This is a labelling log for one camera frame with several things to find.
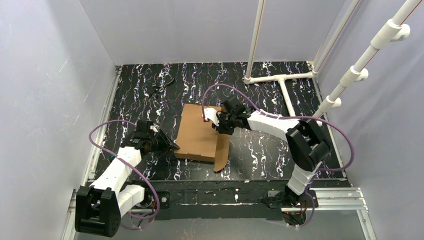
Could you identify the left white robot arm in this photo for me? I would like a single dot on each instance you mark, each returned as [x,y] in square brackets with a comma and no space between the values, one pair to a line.
[99,207]

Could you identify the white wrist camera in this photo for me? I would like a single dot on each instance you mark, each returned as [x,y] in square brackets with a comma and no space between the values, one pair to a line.
[210,115]
[154,128]

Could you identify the white PVC pipe frame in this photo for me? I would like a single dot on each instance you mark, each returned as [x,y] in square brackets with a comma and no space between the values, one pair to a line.
[394,29]

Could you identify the green handle screwdriver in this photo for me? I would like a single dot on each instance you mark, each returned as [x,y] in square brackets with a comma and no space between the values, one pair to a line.
[111,157]

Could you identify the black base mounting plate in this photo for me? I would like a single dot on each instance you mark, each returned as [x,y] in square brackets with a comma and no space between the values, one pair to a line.
[227,199]

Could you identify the brown cardboard box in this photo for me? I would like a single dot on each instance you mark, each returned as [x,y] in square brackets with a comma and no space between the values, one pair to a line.
[198,141]

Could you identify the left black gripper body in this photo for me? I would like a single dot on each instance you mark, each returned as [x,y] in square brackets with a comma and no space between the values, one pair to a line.
[159,141]

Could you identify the black pliers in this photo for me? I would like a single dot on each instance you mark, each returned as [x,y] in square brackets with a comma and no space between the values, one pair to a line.
[159,87]

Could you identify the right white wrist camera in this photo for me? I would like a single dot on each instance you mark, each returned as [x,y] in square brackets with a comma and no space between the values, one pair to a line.
[210,115]

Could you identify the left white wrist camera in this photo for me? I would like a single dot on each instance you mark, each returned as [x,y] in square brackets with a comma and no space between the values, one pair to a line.
[154,128]

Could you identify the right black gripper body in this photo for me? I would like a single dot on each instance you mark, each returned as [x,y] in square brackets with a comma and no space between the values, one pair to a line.
[224,120]

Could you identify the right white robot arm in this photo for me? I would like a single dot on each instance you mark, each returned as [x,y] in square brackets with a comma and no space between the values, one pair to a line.
[306,141]

